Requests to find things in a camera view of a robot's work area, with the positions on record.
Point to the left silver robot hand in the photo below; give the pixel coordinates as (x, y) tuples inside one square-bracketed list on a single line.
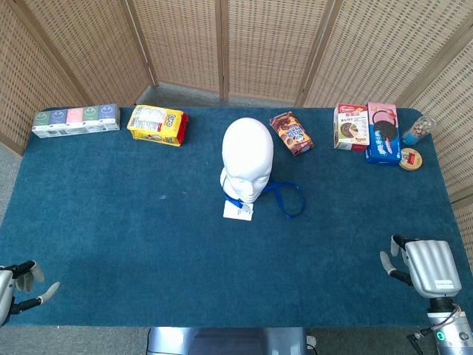
[(4, 284)]

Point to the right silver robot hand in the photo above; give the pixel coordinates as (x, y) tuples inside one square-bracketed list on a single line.
[(432, 266)]

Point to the white and blue badge card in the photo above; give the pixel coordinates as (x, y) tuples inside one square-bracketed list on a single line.
[(234, 211)]

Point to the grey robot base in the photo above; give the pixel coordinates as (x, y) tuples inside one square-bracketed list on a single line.
[(221, 342)]

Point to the white foam mannequin head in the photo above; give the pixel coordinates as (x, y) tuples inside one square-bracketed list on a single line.
[(247, 155)]

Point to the round wooden red lid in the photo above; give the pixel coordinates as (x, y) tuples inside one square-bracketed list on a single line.
[(411, 159)]

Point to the dark blue table cloth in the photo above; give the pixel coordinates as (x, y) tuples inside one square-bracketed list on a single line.
[(111, 222)]

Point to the clear plastic cup blue base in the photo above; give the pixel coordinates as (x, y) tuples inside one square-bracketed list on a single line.
[(415, 133)]

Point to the pink blue sandwich cookie box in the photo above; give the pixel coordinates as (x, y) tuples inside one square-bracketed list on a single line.
[(384, 137)]

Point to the white power plug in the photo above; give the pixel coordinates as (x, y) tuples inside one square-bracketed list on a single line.
[(312, 342)]

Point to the white red wafer box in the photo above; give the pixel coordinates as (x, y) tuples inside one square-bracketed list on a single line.
[(349, 127)]

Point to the multicolour tissue pack row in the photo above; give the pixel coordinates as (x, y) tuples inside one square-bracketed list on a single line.
[(74, 120)]

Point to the brown chocolate cookie pack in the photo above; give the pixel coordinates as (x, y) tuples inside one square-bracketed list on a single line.
[(292, 133)]

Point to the yellow red biscuit bag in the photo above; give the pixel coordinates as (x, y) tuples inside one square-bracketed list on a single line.
[(155, 124)]

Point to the woven bamboo folding screen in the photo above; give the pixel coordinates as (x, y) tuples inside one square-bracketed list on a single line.
[(184, 37)]

